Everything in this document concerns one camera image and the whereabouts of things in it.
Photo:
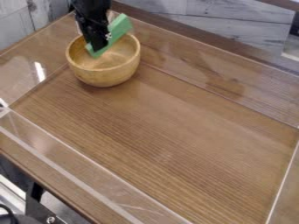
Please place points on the green rectangular block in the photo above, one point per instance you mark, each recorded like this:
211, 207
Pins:
119, 27

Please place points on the black metal table bracket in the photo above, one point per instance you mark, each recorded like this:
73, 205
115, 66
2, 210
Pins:
35, 209

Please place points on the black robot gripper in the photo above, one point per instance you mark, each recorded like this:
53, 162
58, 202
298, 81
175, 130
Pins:
93, 20

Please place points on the brown wooden bowl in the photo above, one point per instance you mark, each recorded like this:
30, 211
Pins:
113, 68

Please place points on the clear acrylic barrier wall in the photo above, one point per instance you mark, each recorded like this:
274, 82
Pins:
187, 145

